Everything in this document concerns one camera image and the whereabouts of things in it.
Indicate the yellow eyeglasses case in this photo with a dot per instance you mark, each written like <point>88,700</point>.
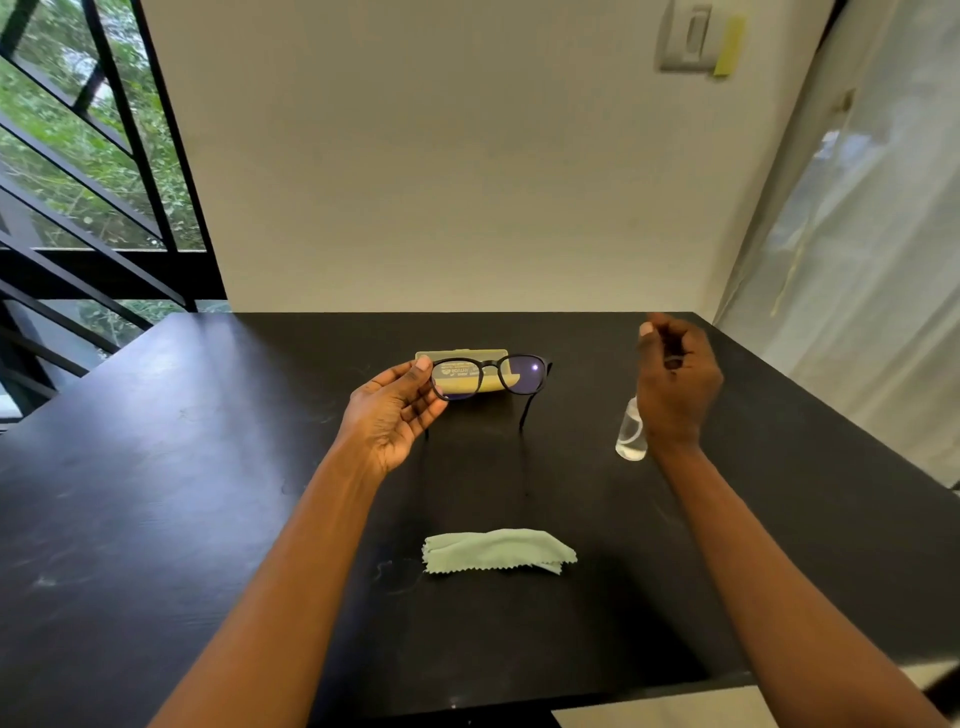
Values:
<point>489,355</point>

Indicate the person's left hand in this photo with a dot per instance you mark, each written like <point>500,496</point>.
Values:
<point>379,420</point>

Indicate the person's left forearm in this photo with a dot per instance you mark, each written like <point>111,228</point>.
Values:
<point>285,600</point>

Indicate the person's right hand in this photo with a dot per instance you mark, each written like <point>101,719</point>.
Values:
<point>679,397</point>

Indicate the black metal window grille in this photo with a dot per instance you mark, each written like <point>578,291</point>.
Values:
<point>112,150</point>

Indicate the light green microfiber cloth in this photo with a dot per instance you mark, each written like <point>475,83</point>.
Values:
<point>495,551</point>

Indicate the white sheer curtain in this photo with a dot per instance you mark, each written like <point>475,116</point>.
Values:
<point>870,262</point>

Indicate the person's left thumb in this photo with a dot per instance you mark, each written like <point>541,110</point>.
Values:
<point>401,371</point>

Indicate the person's right thumb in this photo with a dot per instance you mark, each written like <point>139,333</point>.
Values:
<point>646,337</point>

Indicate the white wall switch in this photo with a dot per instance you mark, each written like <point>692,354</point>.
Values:
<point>686,37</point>

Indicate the black framed eyeglasses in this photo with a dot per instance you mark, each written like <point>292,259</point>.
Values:
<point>525,373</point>

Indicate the small clear spray bottle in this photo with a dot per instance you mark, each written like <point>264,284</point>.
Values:
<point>631,439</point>

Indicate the yellow sticky note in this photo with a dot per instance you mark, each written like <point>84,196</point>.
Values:
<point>730,45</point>

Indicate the person's right forearm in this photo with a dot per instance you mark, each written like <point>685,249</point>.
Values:
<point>780,600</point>

